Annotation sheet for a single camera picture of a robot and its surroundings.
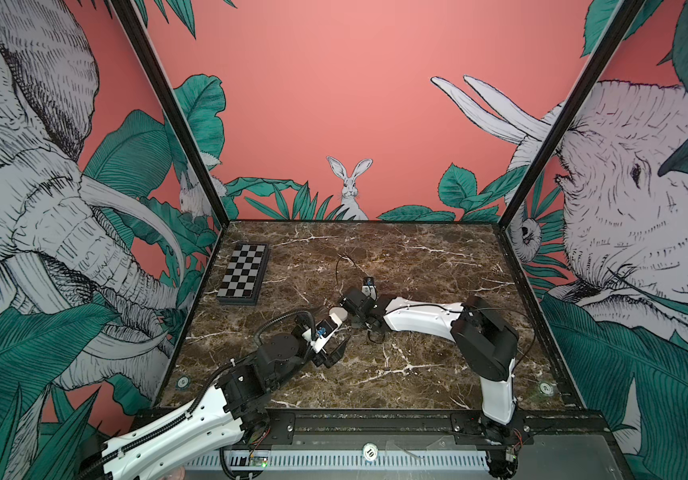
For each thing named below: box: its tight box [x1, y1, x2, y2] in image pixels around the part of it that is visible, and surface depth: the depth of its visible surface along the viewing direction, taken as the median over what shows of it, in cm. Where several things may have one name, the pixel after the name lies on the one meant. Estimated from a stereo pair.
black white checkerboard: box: [216, 242, 271, 306], surface depth 103 cm
